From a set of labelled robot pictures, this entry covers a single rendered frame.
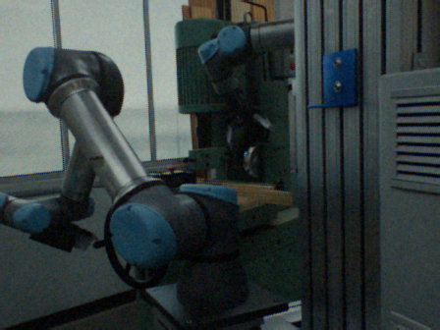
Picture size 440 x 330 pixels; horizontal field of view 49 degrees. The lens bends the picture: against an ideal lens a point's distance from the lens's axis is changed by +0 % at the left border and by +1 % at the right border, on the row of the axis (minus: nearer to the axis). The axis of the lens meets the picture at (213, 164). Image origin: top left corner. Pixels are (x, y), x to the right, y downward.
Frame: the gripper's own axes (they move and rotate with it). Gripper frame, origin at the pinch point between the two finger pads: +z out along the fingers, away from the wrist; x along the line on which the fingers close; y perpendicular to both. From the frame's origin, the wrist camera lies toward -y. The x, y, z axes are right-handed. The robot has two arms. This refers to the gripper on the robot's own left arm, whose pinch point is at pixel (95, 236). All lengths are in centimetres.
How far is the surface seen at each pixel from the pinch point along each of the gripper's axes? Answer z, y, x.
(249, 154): 31, -44, 23
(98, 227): 89, -11, -118
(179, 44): -2, -68, 6
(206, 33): 0, -73, 15
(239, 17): 120, -185, -99
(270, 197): 30, -29, 38
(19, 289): 59, 35, -123
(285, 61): 32, -82, 24
